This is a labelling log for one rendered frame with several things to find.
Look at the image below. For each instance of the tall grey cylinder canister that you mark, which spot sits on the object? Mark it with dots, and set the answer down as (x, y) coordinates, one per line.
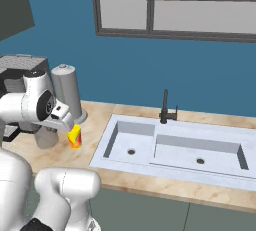
(66, 85)

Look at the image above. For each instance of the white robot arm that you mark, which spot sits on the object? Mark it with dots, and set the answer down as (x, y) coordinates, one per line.
(18, 108)

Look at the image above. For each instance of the dark framed window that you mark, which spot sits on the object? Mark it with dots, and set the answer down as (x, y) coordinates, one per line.
(173, 18)

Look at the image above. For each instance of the grey glass cup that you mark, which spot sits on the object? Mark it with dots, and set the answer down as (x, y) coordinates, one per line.
(47, 139)

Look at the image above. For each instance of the dark grey coffee machine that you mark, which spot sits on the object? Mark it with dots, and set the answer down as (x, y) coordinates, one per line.
(20, 64)

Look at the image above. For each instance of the dark grey wall cupboard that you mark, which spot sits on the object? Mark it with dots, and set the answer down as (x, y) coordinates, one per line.
(13, 3)

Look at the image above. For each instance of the grey green cupboard door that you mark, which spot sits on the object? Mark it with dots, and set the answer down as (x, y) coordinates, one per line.
(140, 212)
(223, 220)

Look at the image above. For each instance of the yellow orange cup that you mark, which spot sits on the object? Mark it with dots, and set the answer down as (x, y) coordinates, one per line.
(75, 139)

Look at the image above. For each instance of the white double basin sink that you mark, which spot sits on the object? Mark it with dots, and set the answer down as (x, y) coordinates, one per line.
(173, 151)

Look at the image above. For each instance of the black tap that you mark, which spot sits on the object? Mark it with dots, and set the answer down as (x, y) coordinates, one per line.
(165, 110)

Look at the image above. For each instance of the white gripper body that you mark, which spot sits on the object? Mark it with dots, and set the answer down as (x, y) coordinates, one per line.
(70, 120)

